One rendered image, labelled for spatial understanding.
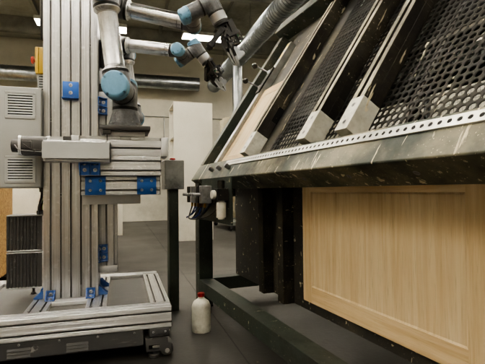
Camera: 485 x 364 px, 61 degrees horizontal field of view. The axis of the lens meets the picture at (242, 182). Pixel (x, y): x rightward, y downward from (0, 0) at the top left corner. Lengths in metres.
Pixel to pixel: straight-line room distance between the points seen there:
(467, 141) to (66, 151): 1.48
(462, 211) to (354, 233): 0.47
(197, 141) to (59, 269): 4.26
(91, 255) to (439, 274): 1.57
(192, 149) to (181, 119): 0.47
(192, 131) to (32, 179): 4.24
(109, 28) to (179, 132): 4.26
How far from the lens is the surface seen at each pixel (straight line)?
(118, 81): 1.88
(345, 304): 1.66
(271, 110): 2.05
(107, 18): 2.00
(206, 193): 2.10
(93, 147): 1.85
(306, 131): 1.49
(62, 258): 2.19
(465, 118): 0.97
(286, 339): 1.65
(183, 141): 6.12
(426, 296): 1.35
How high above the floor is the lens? 0.74
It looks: 1 degrees up
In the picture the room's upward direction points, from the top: 1 degrees counter-clockwise
